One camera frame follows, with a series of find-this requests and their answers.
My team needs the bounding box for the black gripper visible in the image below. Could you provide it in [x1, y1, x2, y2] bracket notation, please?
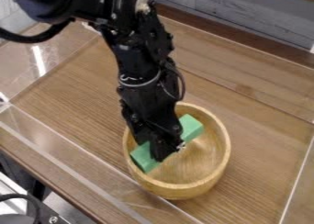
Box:
[118, 65, 186, 162]

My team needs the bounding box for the green rectangular block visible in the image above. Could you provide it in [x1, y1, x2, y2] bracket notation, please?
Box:
[130, 114, 205, 174]

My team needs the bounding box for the brown wooden bowl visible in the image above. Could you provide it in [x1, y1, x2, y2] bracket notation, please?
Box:
[124, 103, 232, 200]

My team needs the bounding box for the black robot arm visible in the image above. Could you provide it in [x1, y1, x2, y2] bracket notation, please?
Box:
[0, 0, 186, 162]

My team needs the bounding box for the clear acrylic tray wall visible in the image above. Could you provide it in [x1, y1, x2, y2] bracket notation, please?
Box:
[0, 102, 204, 224]

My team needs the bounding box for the black cable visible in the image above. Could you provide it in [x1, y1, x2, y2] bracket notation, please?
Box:
[0, 193, 42, 224]

